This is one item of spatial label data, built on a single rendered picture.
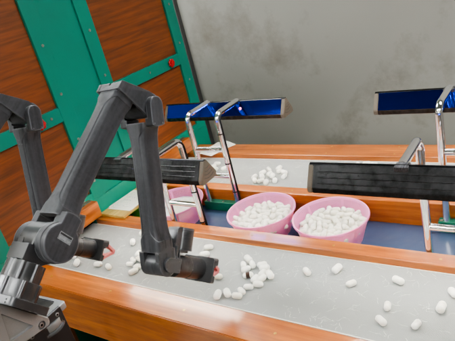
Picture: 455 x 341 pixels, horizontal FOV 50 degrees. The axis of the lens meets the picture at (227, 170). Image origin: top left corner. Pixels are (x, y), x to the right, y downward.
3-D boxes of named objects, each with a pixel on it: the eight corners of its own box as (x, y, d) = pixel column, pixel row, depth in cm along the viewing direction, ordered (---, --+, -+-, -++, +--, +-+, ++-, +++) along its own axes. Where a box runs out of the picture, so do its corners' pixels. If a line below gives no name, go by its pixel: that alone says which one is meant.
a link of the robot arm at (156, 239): (114, 101, 116) (146, 95, 110) (132, 100, 121) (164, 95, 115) (136, 276, 120) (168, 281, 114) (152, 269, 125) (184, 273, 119)
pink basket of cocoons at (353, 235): (358, 266, 155) (354, 241, 152) (284, 254, 171) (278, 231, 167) (382, 222, 175) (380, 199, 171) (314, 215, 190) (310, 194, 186)
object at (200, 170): (203, 186, 149) (197, 165, 147) (73, 178, 185) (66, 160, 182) (217, 174, 155) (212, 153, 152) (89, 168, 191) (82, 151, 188)
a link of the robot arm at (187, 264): (160, 275, 123) (177, 277, 120) (163, 247, 125) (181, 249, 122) (177, 277, 129) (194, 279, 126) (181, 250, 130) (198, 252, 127)
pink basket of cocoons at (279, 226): (297, 246, 173) (292, 223, 170) (225, 253, 181) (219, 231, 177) (302, 209, 197) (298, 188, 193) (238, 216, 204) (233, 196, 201)
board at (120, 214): (124, 218, 207) (123, 216, 207) (100, 216, 216) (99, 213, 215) (171, 182, 231) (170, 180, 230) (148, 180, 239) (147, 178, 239)
